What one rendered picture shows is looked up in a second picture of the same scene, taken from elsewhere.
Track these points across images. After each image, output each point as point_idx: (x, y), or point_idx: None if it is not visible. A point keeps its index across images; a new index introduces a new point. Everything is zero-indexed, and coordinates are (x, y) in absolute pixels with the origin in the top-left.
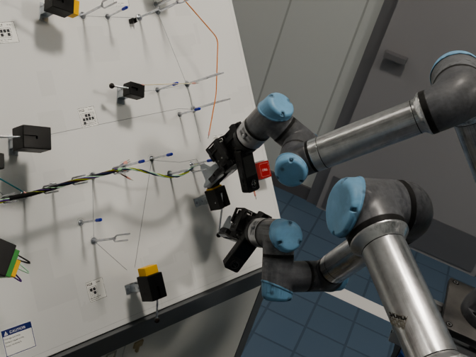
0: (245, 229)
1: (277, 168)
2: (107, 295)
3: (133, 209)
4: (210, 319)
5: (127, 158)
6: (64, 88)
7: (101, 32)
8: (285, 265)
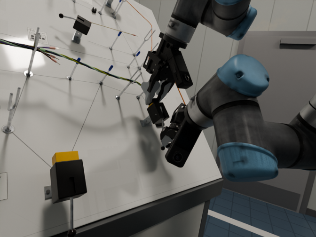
0: (184, 110)
1: None
2: (9, 197)
3: (74, 112)
4: (165, 236)
5: (75, 75)
6: (16, 11)
7: (67, 4)
8: (255, 115)
